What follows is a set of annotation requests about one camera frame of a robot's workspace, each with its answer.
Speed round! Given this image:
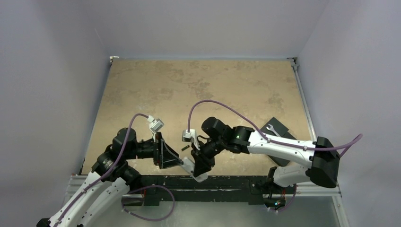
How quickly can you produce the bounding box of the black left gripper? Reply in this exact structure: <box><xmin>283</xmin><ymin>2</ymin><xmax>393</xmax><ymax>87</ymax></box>
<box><xmin>125</xmin><ymin>131</ymin><xmax>183</xmax><ymax>167</ymax></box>

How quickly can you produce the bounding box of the white remote control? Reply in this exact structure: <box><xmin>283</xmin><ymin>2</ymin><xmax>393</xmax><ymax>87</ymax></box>
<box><xmin>181</xmin><ymin>157</ymin><xmax>208</xmax><ymax>183</ymax></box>

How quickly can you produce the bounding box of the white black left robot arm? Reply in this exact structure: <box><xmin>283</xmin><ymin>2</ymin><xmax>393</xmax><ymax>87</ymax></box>
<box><xmin>37</xmin><ymin>128</ymin><xmax>183</xmax><ymax>227</ymax></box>

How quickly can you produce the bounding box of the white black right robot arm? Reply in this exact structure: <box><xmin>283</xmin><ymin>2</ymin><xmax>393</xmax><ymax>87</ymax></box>
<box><xmin>191</xmin><ymin>117</ymin><xmax>340</xmax><ymax>192</ymax></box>

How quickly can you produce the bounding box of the silver open-end wrench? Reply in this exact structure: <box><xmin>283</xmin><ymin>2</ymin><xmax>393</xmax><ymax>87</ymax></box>
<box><xmin>266</xmin><ymin>124</ymin><xmax>281</xmax><ymax>137</ymax></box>

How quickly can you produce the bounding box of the black foam block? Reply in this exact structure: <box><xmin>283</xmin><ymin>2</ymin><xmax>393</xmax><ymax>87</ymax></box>
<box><xmin>259</xmin><ymin>116</ymin><xmax>301</xmax><ymax>167</ymax></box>

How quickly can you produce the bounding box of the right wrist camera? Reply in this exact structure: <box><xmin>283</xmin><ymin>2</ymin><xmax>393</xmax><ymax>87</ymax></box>
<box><xmin>182</xmin><ymin>129</ymin><xmax>198</xmax><ymax>144</ymax></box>

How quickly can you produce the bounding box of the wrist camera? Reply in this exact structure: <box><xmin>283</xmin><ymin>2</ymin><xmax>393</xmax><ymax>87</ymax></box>
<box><xmin>147</xmin><ymin>115</ymin><xmax>164</xmax><ymax>133</ymax></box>
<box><xmin>182</xmin><ymin>129</ymin><xmax>198</xmax><ymax>144</ymax></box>

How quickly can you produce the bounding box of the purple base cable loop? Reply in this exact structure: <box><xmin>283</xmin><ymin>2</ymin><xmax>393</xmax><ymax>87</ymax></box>
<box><xmin>121</xmin><ymin>184</ymin><xmax>175</xmax><ymax>222</ymax></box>

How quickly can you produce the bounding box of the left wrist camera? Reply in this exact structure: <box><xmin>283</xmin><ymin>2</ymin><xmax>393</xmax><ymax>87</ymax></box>
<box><xmin>147</xmin><ymin>115</ymin><xmax>164</xmax><ymax>133</ymax></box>

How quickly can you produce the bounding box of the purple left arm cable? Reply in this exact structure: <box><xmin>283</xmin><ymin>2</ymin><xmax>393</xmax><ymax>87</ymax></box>
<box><xmin>53</xmin><ymin>113</ymin><xmax>150</xmax><ymax>227</ymax></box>

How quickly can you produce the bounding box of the aluminium frame base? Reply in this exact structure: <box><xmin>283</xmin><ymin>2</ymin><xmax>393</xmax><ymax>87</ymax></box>
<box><xmin>61</xmin><ymin>174</ymin><xmax>349</xmax><ymax>227</ymax></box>

